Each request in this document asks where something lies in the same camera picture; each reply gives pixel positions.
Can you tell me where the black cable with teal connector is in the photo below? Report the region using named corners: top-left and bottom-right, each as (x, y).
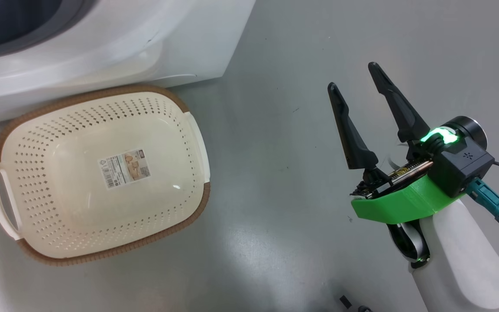
top-left (465, 161), bottom-right (499, 233)

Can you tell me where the paper product label sticker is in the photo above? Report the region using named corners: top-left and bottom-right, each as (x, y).
top-left (98, 149), bottom-right (152, 190)

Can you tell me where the white front-load washing machine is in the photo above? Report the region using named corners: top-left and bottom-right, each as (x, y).
top-left (0, 0), bottom-right (256, 127)

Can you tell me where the small black block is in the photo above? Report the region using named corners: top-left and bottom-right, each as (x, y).
top-left (339, 295), bottom-right (372, 312)

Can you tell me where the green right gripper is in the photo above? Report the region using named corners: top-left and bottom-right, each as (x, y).
top-left (327, 62), bottom-right (487, 224)

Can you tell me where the cream perforated laundry basket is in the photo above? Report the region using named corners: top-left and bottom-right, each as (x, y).
top-left (0, 84), bottom-right (211, 266)

